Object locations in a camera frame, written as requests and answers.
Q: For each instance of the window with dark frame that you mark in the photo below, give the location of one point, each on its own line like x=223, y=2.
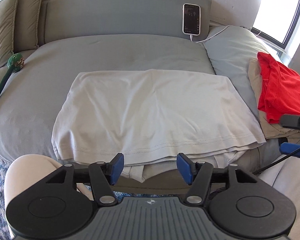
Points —
x=278, y=22

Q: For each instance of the white printed t-shirt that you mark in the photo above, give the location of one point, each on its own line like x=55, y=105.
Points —
x=150, y=117

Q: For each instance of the beige throw pillow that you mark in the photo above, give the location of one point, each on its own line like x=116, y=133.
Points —
x=8, y=9
x=26, y=25

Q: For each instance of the front beige throw pillow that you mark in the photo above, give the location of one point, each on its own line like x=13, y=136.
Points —
x=8, y=9

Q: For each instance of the grey sofa armrest cushion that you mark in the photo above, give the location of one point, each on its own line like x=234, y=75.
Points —
x=230, y=50

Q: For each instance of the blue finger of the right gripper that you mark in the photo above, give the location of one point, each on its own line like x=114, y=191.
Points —
x=287, y=148
x=290, y=121

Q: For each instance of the grey sofa seat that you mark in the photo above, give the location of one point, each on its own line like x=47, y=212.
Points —
x=33, y=97

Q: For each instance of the grey sofa back cushion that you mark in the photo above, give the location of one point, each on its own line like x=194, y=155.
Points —
x=60, y=19

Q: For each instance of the green massage hammer stick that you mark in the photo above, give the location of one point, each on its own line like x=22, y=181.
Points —
x=14, y=64

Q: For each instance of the rear beige throw pillow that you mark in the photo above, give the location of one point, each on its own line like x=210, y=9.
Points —
x=26, y=25

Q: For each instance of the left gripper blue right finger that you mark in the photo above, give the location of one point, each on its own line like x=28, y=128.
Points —
x=198, y=177

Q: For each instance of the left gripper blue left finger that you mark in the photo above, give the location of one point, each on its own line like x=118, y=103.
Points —
x=102, y=177

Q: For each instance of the white smartphone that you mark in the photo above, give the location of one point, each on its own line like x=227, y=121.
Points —
x=191, y=19

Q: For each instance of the red folded garment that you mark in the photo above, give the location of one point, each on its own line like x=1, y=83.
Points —
x=280, y=92

